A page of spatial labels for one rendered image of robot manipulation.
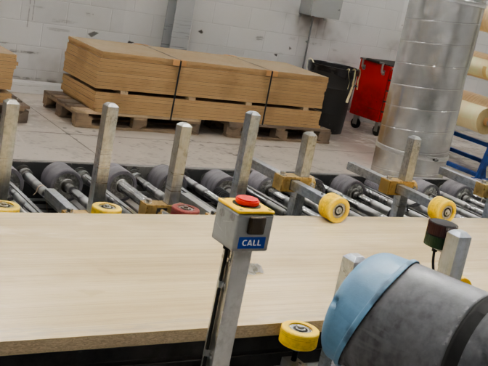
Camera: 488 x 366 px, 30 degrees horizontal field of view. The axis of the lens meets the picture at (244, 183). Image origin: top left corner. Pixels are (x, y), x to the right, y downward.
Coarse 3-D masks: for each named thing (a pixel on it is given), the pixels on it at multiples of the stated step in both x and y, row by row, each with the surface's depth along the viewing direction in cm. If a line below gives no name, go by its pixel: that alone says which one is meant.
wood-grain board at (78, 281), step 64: (0, 256) 194; (64, 256) 201; (128, 256) 209; (192, 256) 218; (256, 256) 227; (320, 256) 237; (0, 320) 164; (64, 320) 169; (128, 320) 174; (192, 320) 180; (256, 320) 187; (320, 320) 194
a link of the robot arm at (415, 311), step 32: (384, 256) 84; (352, 288) 81; (384, 288) 80; (416, 288) 79; (448, 288) 78; (352, 320) 80; (384, 320) 78; (416, 320) 77; (448, 320) 76; (480, 320) 75; (352, 352) 81; (384, 352) 78; (416, 352) 76; (448, 352) 74
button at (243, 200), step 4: (236, 196) 149; (240, 196) 149; (244, 196) 149; (248, 196) 150; (252, 196) 150; (236, 200) 148; (240, 200) 147; (244, 200) 147; (248, 200) 147; (252, 200) 148; (256, 200) 148; (240, 204) 148; (244, 204) 147; (248, 204) 147; (252, 204) 147; (256, 204) 148
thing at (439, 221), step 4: (432, 220) 182; (436, 220) 182; (440, 220) 183; (444, 220) 184; (440, 224) 180; (444, 224) 180; (448, 224) 181; (452, 224) 181; (456, 224) 182; (436, 236) 180; (432, 248) 183; (432, 256) 184; (440, 256) 180; (432, 260) 184; (432, 264) 184; (432, 268) 184
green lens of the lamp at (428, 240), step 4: (428, 236) 181; (432, 236) 180; (424, 240) 182; (428, 240) 181; (432, 240) 180; (436, 240) 180; (440, 240) 180; (444, 240) 180; (428, 244) 181; (432, 244) 180; (436, 244) 180; (440, 244) 180; (436, 248) 180; (440, 248) 180
